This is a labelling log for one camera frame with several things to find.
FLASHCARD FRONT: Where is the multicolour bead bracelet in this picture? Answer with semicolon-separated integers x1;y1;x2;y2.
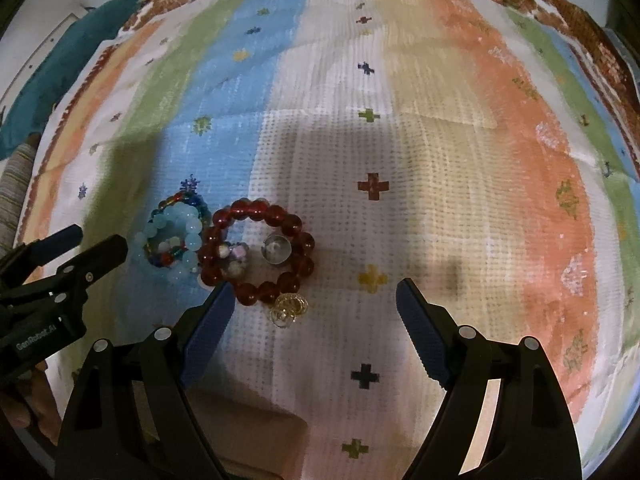
145;189;212;267

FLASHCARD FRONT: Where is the colourful striped woven blanket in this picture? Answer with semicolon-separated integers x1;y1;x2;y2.
15;0;640;480

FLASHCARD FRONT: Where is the person's left hand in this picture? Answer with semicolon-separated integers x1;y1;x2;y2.
0;360;59;446

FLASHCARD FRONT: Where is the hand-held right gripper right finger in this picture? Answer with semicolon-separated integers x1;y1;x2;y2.
395;279;584;480

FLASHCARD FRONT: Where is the teal cloth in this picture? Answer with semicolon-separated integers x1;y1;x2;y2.
0;0;147;161

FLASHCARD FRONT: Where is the grey striped cloth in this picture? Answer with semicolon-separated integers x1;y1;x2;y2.
0;142;39;256

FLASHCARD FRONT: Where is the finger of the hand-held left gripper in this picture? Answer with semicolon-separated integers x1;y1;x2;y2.
9;225;84;266
29;235;129;302

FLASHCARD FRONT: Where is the light blue bead bracelet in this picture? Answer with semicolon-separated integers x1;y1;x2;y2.
132;205;206;286

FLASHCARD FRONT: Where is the dark red bead bracelet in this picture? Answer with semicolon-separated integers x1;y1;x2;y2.
197;199;317;307

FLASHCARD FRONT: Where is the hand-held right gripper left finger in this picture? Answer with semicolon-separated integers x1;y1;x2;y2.
54;281;236;480

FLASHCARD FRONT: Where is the silver ring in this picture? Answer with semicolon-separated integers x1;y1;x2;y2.
261;233;293;266

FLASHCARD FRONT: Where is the small pastel bead bracelet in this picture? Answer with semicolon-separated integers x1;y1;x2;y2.
215;241;251;279

